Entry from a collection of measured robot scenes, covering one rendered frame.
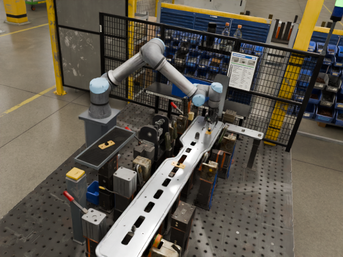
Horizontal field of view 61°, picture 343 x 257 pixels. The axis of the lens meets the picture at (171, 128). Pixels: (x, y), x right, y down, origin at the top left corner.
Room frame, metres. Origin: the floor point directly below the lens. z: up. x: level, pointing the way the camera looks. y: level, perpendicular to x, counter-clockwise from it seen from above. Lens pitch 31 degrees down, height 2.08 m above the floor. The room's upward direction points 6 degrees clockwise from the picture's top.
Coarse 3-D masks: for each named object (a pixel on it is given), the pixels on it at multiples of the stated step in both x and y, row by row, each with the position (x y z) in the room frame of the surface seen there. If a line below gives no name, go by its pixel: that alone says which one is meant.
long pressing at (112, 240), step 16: (192, 128) 1.81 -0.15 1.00; (208, 144) 1.63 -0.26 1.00; (176, 160) 1.42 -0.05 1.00; (192, 160) 1.44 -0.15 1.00; (160, 176) 1.25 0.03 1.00; (176, 176) 1.27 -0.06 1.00; (144, 192) 1.12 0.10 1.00; (176, 192) 1.14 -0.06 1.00; (128, 208) 1.00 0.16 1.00; (144, 208) 1.01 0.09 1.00; (160, 208) 1.02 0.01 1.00; (128, 224) 0.90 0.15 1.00; (144, 224) 0.91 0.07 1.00; (160, 224) 0.93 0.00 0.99; (112, 240) 0.81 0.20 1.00; (144, 240) 0.83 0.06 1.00; (112, 256) 0.73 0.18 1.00; (128, 256) 0.74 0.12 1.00
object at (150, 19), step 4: (136, 16) 5.34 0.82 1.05; (152, 20) 5.15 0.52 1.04; (148, 24) 4.80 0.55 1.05; (148, 28) 4.80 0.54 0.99; (144, 32) 4.69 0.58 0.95; (148, 32) 4.81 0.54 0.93; (148, 36) 4.82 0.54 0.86; (152, 36) 5.04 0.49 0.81; (148, 40) 4.83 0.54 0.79; (140, 44) 5.13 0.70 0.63; (136, 48) 5.14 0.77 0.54; (136, 52) 5.14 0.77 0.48; (148, 72) 4.66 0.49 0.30; (140, 76) 4.70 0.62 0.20; (148, 76) 4.66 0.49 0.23; (136, 80) 4.71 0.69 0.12; (140, 80) 4.70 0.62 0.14; (148, 80) 4.67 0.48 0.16; (152, 80) 4.66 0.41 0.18; (140, 84) 4.69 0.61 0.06; (148, 84) 4.71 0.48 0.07
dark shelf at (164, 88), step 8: (152, 88) 2.38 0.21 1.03; (160, 88) 2.40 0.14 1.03; (168, 88) 2.42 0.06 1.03; (160, 96) 2.29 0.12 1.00; (168, 96) 2.26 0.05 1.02; (176, 96) 2.26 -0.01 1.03; (192, 104) 2.18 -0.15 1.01; (224, 104) 2.22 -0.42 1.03; (232, 104) 2.23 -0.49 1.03; (240, 104) 2.25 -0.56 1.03; (224, 112) 2.09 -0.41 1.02; (240, 112) 2.10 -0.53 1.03; (248, 112) 2.12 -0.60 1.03
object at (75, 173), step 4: (76, 168) 1.06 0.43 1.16; (68, 172) 1.03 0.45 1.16; (72, 172) 1.03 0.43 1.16; (76, 172) 1.03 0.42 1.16; (80, 172) 1.03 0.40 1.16; (84, 172) 1.05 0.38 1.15; (68, 176) 1.01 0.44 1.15; (72, 176) 1.00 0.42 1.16; (76, 176) 1.00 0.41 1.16; (80, 176) 1.02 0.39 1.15
